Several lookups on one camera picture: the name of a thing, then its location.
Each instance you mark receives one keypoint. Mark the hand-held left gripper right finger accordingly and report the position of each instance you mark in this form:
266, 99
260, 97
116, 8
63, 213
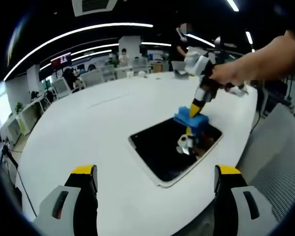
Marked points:
238, 209

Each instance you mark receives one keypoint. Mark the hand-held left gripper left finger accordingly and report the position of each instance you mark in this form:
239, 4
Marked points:
64, 209

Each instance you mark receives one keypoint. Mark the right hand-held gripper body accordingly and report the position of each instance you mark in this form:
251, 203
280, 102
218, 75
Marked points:
195, 62

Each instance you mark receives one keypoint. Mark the blue cleaning cloth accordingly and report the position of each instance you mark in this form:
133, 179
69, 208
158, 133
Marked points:
183, 116

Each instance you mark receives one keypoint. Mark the person's right hand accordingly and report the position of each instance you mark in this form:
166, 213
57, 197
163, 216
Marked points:
228, 73

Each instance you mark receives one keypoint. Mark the grey box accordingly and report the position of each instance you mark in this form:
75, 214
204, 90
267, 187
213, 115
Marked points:
178, 66

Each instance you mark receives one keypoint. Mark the dark grey pouch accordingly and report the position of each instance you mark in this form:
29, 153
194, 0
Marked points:
181, 75

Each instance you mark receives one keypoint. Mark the slanted ceiling light strip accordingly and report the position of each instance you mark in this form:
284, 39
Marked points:
200, 39

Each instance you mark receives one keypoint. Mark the grey desk lamp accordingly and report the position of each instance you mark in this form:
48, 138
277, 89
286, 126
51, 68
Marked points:
218, 41

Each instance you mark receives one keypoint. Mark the white crumpled item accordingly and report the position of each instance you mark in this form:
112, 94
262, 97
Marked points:
238, 91

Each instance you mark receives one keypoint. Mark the white mesh office chair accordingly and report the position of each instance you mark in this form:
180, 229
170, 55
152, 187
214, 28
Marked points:
140, 65
273, 159

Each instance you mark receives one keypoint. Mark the white cup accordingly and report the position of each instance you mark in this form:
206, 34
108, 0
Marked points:
129, 75

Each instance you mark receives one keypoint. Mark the short ceiling light strip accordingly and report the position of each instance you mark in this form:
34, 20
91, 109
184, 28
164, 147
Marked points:
233, 5

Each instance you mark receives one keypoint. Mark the black tripod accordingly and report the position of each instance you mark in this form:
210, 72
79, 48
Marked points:
9, 156

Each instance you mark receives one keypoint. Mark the white shelf desk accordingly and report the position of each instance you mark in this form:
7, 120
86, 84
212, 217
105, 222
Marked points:
27, 115

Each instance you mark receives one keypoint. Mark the small potted plant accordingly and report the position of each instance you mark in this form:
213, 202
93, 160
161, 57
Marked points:
19, 107

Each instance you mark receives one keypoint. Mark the ceiling air vent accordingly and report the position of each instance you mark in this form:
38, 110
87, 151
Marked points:
94, 7

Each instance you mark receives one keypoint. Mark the long curved ceiling light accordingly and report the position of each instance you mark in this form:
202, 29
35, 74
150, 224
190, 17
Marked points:
83, 29

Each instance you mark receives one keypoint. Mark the red display screen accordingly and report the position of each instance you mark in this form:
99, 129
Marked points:
61, 60

